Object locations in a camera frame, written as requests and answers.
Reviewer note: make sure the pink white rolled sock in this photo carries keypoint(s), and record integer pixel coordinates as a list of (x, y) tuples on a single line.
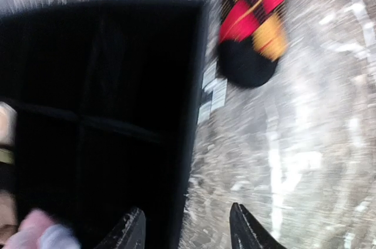
[(39, 230)]

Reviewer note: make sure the striped beige maroon sock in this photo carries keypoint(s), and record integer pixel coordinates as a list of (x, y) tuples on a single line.
[(8, 122)]

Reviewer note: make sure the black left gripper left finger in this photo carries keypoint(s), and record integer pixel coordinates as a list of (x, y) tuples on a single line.
[(128, 233)]

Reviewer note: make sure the black argyle orange red sock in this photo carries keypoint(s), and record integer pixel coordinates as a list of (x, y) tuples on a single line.
[(252, 39)]

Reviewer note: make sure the black box with glass lid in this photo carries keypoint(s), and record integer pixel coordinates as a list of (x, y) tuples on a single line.
[(107, 96)]

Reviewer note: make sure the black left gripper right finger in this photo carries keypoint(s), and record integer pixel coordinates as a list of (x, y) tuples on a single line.
[(246, 231)]

